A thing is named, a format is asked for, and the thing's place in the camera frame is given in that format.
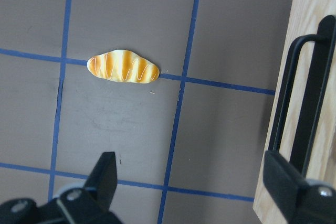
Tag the toy bread roll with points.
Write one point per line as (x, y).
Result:
(123, 66)

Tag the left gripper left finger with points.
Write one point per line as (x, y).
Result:
(87, 204)

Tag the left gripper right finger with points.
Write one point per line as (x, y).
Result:
(300, 200)

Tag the black metal drawer handle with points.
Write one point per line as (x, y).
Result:
(317, 80)

